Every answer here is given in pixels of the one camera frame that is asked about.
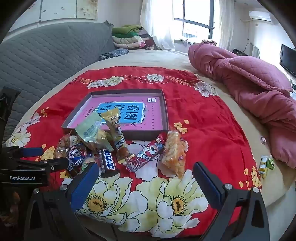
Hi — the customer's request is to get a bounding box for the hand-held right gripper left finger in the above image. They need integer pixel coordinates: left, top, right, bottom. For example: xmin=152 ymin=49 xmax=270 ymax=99
xmin=23 ymin=162 xmax=100 ymax=241

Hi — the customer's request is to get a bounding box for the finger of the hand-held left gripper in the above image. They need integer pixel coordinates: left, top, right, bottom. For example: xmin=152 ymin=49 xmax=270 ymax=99
xmin=20 ymin=157 xmax=76 ymax=173
xmin=7 ymin=146 xmax=45 ymax=160

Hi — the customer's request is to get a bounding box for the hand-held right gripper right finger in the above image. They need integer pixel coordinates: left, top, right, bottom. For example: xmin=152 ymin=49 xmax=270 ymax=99
xmin=193 ymin=162 xmax=271 ymax=241

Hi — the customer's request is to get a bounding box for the orange snack packet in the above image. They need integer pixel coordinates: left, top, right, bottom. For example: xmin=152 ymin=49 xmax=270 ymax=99
xmin=54 ymin=132 xmax=72 ymax=159

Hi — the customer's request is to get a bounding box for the blue cookie packet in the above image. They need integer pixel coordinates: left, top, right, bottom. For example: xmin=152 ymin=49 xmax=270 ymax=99
xmin=66 ymin=144 xmax=89 ymax=178

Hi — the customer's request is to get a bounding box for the clear puffed snack bag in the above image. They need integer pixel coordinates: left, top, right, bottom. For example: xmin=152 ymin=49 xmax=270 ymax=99
xmin=161 ymin=126 xmax=187 ymax=178

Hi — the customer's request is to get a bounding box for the green snack packet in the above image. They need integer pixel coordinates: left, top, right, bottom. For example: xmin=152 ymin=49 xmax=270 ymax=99
xmin=74 ymin=112 xmax=114 ymax=152

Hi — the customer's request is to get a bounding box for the yellow snack packet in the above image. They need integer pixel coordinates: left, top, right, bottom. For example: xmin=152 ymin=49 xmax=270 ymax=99
xmin=100 ymin=108 xmax=130 ymax=164

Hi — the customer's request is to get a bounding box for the red snack packet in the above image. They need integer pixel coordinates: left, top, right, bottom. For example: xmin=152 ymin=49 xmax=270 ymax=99
xmin=125 ymin=133 xmax=166 ymax=172

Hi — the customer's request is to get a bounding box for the cardboard box with pink bottom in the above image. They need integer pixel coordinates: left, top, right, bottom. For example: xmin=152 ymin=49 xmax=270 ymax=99
xmin=61 ymin=89 xmax=169 ymax=141

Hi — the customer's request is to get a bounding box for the person's left hand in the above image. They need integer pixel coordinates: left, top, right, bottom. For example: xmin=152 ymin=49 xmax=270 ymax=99
xmin=5 ymin=192 xmax=22 ymax=223

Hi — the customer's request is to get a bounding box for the black chocolate bar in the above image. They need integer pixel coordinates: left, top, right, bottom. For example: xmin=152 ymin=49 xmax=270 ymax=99
xmin=98 ymin=148 xmax=119 ymax=178

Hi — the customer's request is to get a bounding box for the small yellow packet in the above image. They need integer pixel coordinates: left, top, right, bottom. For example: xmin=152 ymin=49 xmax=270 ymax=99
xmin=258 ymin=156 xmax=269 ymax=174

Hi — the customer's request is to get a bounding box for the red floral blanket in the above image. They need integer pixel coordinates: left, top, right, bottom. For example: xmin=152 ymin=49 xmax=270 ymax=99
xmin=5 ymin=66 xmax=263 ymax=239

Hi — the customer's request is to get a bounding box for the grey quilted headboard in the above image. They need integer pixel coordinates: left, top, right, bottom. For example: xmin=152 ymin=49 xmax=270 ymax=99
xmin=0 ymin=21 xmax=116 ymax=149

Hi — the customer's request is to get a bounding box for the pink quilt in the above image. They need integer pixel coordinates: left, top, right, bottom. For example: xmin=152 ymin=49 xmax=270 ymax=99
xmin=188 ymin=43 xmax=296 ymax=169

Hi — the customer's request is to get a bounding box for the dark blue patterned pillow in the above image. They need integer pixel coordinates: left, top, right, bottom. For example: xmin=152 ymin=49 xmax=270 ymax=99
xmin=100 ymin=48 xmax=129 ymax=61

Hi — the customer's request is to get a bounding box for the beige bed sheet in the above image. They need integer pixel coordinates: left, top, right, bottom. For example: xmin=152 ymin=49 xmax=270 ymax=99
xmin=5 ymin=49 xmax=296 ymax=209

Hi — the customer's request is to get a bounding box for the black television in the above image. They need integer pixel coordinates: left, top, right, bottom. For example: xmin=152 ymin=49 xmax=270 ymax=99
xmin=279 ymin=44 xmax=296 ymax=77

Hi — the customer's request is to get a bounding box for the pile of folded clothes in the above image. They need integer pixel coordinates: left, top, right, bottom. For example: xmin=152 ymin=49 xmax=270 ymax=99
xmin=112 ymin=24 xmax=160 ymax=50

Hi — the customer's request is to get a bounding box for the white curtain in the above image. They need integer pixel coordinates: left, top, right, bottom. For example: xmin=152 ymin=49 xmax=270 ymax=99
xmin=140 ymin=0 xmax=176 ymax=50
xmin=214 ymin=0 xmax=235 ymax=50

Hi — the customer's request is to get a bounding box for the window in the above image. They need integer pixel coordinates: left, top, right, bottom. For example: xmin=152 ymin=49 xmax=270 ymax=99
xmin=173 ymin=0 xmax=215 ymax=40

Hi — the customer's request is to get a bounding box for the white air conditioner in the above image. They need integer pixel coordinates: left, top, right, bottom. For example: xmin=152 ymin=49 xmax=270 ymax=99
xmin=248 ymin=10 xmax=271 ymax=22

